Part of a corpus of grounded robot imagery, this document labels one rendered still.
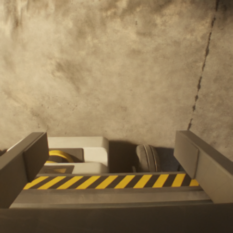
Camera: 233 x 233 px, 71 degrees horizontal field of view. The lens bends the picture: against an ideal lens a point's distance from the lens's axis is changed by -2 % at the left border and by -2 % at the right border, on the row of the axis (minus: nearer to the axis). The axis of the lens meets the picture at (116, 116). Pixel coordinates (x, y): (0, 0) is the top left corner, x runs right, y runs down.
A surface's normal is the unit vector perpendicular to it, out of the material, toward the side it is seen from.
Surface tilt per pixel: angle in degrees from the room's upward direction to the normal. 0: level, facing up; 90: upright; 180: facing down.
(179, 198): 0
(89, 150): 0
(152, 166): 48
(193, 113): 0
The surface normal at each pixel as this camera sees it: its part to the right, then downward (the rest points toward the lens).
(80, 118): 0.03, 0.25
